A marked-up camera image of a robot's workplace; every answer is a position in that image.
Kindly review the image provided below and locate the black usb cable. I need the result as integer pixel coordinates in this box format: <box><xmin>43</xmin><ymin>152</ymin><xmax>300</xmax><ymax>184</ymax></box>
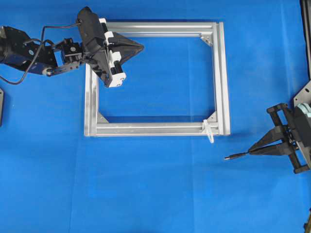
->
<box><xmin>224</xmin><ymin>152</ymin><xmax>250</xmax><ymax>161</ymax></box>

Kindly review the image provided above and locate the aluminium extrusion frame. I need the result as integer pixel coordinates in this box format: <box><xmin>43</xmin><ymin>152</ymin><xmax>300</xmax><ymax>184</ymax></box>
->
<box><xmin>84</xmin><ymin>21</ymin><xmax>230</xmax><ymax>137</ymax></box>

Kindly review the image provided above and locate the white zip tie loop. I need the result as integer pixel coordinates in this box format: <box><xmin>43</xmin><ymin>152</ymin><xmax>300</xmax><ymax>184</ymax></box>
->
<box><xmin>202</xmin><ymin>119</ymin><xmax>214</xmax><ymax>143</ymax></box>

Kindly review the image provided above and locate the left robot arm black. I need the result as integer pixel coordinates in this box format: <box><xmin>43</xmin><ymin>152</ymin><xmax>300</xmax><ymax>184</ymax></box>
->
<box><xmin>0</xmin><ymin>7</ymin><xmax>144</xmax><ymax>88</ymax></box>

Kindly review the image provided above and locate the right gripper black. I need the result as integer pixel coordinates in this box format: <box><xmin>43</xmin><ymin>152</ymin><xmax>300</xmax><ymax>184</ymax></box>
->
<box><xmin>248</xmin><ymin>103</ymin><xmax>311</xmax><ymax>174</ymax></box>

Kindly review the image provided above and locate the black base plate left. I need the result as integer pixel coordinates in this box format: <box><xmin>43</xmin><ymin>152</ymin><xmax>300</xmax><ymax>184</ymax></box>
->
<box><xmin>0</xmin><ymin>89</ymin><xmax>4</xmax><ymax>126</ymax></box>

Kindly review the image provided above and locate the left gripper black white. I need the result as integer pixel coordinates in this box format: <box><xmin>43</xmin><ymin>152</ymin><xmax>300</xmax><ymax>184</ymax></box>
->
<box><xmin>77</xmin><ymin>7</ymin><xmax>144</xmax><ymax>88</ymax></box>

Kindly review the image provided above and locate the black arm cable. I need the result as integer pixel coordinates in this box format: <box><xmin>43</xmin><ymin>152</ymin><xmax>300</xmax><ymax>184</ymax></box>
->
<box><xmin>0</xmin><ymin>22</ymin><xmax>82</xmax><ymax>85</ymax></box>

